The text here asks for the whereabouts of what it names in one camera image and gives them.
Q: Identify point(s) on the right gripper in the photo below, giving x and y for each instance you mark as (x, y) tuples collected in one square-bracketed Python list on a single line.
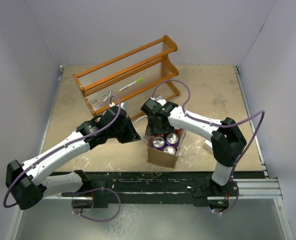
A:
[(155, 129)]

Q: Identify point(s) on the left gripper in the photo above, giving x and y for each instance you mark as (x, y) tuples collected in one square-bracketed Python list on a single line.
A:
[(131, 135)]

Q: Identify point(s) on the purple soda can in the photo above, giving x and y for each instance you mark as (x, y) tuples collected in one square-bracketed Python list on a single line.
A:
[(172, 139), (170, 150), (158, 143)]

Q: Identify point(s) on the brown canvas bag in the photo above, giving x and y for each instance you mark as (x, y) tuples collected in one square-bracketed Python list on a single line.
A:
[(158, 157)]

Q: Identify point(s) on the orange wooden shelf rack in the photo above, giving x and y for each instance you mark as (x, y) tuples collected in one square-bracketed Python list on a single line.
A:
[(150, 62)]

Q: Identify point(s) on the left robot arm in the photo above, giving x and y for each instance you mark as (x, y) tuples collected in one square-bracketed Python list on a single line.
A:
[(31, 181)]

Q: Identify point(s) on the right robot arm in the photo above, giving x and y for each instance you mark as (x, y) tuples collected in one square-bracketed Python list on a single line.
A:
[(225, 136)]

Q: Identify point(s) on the green capped marker pen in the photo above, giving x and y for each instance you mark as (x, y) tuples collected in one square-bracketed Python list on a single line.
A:
[(131, 84)]

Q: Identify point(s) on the grey staple strip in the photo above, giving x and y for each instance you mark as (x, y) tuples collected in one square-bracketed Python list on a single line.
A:
[(107, 94)]

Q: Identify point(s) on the white oblong case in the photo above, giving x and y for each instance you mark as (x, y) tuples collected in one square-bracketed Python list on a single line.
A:
[(207, 144)]

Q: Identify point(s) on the black table front rail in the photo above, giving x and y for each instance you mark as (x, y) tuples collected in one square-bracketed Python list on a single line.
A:
[(163, 187)]

